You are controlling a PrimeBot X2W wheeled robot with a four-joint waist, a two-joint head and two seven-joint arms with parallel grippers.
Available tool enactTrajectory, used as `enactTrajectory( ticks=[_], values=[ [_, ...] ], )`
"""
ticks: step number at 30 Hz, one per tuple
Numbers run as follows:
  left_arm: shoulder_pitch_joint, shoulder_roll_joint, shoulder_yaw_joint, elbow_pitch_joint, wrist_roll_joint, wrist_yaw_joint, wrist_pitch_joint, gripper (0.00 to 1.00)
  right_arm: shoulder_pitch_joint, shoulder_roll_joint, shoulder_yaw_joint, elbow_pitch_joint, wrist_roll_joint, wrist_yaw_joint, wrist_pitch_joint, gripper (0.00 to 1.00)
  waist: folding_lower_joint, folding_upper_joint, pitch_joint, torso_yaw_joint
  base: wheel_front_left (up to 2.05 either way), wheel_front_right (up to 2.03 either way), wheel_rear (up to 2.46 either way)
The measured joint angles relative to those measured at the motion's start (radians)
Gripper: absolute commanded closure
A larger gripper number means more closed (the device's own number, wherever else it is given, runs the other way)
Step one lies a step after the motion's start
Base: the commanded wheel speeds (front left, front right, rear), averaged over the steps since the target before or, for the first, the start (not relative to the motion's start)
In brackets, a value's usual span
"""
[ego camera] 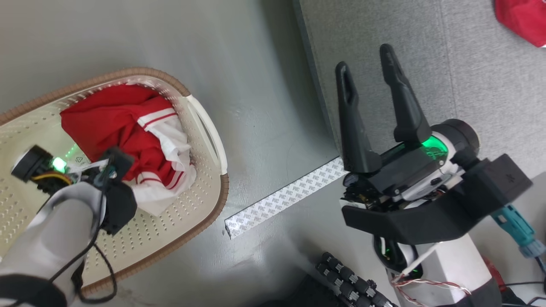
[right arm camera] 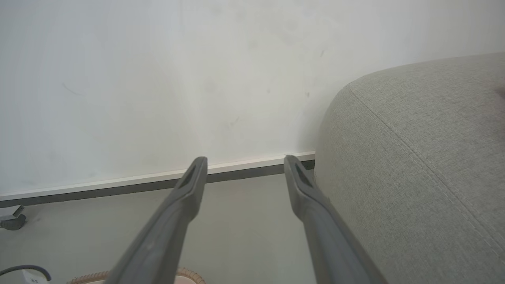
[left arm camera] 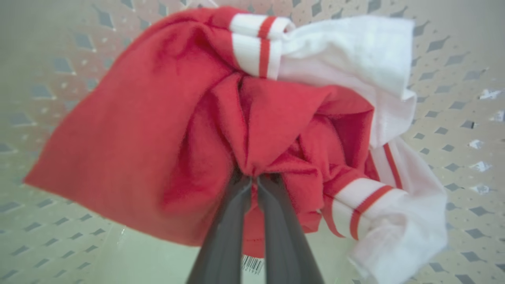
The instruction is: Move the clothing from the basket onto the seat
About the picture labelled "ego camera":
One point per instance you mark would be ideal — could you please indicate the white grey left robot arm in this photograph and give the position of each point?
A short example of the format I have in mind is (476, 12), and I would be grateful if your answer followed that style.
(42, 247)

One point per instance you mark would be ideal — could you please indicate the grey fabric sofa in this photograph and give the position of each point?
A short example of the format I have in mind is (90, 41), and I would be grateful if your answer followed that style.
(469, 64)

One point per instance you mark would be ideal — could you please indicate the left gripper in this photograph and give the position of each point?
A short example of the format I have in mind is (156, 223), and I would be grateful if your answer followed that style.
(85, 168)

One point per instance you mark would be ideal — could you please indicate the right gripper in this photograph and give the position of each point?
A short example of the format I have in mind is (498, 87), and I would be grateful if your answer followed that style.
(409, 170)

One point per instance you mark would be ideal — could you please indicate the red and white garment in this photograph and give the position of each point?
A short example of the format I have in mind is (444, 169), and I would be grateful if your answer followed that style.
(111, 119)

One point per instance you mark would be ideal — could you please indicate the cream perforated laundry basket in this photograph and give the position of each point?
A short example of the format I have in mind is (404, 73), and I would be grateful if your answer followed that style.
(170, 230)

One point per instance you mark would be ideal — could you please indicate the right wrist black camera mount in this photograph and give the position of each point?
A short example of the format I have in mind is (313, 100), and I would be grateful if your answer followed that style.
(490, 187)

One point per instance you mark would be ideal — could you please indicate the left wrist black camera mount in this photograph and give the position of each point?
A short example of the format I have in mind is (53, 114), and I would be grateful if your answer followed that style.
(119, 209)

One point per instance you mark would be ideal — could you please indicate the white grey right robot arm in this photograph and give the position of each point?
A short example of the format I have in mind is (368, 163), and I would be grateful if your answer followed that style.
(452, 264)

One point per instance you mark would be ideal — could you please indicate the white printed tape strip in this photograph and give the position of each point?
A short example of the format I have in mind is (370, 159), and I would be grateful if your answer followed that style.
(281, 198)

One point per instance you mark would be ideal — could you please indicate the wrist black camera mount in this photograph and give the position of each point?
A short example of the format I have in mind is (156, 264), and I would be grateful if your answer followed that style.
(119, 209)
(490, 187)

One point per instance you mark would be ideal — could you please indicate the black roller omni wheel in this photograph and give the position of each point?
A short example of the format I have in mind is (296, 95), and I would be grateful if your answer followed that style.
(345, 277)

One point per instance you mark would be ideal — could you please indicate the red cloth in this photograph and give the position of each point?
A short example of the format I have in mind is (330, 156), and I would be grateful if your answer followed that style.
(524, 17)

